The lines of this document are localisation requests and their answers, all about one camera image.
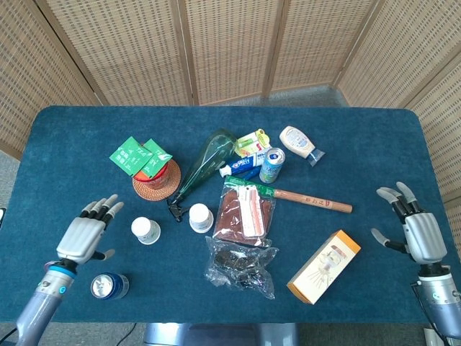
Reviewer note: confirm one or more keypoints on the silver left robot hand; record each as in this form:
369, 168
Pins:
81, 238

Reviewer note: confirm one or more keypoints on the cream squeeze sauce bottle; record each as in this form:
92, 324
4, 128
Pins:
297, 140

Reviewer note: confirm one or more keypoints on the yellow green snack packet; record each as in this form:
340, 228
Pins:
250, 142

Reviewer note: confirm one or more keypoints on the woven rattan coaster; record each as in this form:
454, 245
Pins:
173, 178

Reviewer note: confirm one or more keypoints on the white blue toothpaste tube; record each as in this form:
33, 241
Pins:
245, 164

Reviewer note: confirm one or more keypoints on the red plastic cup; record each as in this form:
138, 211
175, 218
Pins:
158, 180

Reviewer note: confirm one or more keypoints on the clear bag with dark contents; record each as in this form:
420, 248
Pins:
237, 266

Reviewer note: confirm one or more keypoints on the wooden stick with green sleeve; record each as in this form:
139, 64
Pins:
313, 202

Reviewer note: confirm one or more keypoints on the green tea sachet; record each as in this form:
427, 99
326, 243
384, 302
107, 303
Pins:
155, 160
127, 155

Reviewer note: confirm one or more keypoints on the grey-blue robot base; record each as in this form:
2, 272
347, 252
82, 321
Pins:
216, 335

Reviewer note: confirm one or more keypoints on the small blue plastic item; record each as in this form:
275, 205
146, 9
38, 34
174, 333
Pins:
252, 173

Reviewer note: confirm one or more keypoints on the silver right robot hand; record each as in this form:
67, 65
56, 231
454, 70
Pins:
425, 238

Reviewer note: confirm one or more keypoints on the light green drink can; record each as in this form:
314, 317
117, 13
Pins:
270, 169

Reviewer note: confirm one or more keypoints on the dark blue drink can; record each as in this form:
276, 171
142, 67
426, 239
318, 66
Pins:
115, 286

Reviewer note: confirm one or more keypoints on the packaged brown cloth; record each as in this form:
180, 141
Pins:
230, 216

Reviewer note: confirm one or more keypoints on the blue felt table cloth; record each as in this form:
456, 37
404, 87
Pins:
72, 144

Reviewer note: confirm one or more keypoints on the orange white cardboard box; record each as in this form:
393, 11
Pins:
324, 266

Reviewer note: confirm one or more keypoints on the woven bamboo screen panel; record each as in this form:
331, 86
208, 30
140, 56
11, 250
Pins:
230, 47
29, 72
126, 54
443, 126
396, 54
317, 43

